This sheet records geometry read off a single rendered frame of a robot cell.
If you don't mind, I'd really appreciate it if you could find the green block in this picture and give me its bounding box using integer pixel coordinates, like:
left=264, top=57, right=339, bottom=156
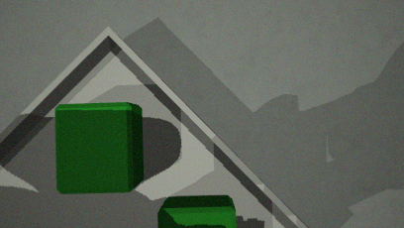
left=55, top=102, right=144, bottom=194
left=157, top=195, right=237, bottom=228

